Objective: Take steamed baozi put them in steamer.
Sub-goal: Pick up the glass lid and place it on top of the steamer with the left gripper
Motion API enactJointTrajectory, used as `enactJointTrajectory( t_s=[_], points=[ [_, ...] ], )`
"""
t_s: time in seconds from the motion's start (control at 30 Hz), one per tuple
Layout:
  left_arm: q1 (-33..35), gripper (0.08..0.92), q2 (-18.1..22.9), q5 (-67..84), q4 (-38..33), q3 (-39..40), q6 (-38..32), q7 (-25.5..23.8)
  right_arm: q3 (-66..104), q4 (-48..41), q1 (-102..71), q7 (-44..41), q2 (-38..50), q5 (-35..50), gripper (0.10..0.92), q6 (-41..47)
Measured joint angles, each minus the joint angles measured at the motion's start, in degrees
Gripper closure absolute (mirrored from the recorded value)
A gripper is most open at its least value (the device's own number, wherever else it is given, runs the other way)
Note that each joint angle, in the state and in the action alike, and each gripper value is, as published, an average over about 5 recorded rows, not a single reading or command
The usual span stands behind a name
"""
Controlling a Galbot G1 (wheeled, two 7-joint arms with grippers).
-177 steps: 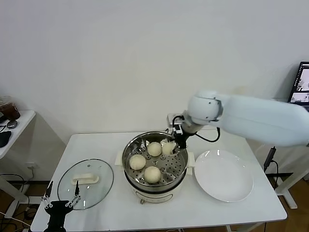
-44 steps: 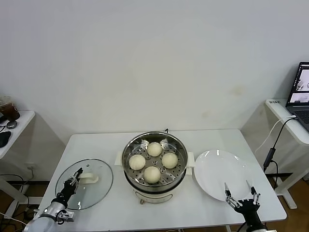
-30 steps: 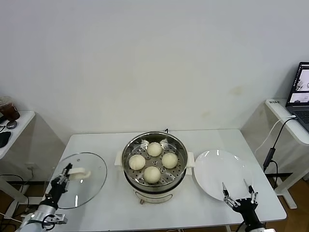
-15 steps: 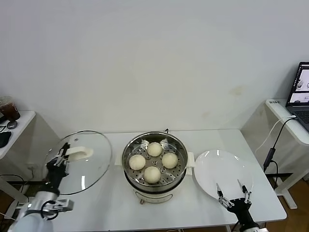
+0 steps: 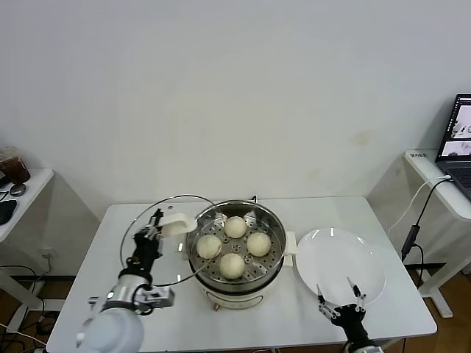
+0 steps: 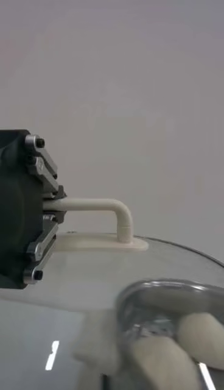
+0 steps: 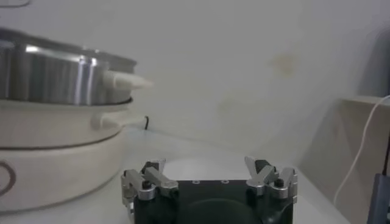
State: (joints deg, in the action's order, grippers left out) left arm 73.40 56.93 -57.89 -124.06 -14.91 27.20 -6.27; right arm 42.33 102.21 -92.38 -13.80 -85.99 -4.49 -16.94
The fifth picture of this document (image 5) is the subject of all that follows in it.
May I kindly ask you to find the white side desk with label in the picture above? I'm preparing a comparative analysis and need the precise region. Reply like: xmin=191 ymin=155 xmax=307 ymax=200
xmin=404 ymin=149 xmax=471 ymax=319

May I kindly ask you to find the perforated steel steamer basket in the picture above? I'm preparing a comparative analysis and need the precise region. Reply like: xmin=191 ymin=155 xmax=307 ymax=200
xmin=177 ymin=199 xmax=298 ymax=286

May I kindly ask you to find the black floor cable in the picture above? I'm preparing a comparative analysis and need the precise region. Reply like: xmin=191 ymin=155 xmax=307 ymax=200
xmin=0 ymin=263 xmax=51 ymax=353

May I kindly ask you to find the black cable with adapter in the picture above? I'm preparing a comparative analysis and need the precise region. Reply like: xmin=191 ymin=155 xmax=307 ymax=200
xmin=400 ymin=178 xmax=453 ymax=291

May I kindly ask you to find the open grey laptop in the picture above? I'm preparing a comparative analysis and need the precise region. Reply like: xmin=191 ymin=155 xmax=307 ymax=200
xmin=436 ymin=93 xmax=471 ymax=202

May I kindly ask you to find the white electric cooker pot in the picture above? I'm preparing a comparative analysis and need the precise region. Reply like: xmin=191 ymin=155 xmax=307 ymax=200
xmin=191 ymin=253 xmax=295 ymax=313

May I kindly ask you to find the white steamed baozi bun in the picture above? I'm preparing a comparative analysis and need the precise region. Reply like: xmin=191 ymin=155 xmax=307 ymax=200
xmin=219 ymin=252 xmax=247 ymax=280
xmin=224 ymin=215 xmax=248 ymax=239
xmin=196 ymin=235 xmax=223 ymax=259
xmin=245 ymin=233 xmax=272 ymax=257

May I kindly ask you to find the glass lid with white handle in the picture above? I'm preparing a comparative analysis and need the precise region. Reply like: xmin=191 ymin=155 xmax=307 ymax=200
xmin=120 ymin=193 xmax=219 ymax=287

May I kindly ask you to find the plastic cup of iced coffee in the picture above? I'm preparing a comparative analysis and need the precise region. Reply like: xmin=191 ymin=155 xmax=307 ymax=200
xmin=0 ymin=146 xmax=32 ymax=185

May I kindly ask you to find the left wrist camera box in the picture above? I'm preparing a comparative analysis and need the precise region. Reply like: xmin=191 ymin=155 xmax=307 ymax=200
xmin=145 ymin=288 xmax=174 ymax=308

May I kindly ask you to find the white floor cable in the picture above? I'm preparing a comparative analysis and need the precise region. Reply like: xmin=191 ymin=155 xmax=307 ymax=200
xmin=0 ymin=321 xmax=49 ymax=346

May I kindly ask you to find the white round plate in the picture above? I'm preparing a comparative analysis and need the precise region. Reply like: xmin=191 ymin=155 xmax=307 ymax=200
xmin=295 ymin=227 xmax=387 ymax=308

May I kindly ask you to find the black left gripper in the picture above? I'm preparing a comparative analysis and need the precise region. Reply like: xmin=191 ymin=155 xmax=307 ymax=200
xmin=127 ymin=208 xmax=166 ymax=275

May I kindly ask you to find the plain white side desk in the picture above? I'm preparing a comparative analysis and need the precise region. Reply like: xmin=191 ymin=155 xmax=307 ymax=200
xmin=0 ymin=168 xmax=55 ymax=313

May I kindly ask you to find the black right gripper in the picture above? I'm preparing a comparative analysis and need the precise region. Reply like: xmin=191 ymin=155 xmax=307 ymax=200
xmin=316 ymin=276 xmax=369 ymax=343

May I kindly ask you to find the white laptop cable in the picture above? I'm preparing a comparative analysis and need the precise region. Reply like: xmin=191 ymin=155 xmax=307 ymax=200
xmin=388 ymin=175 xmax=453 ymax=236

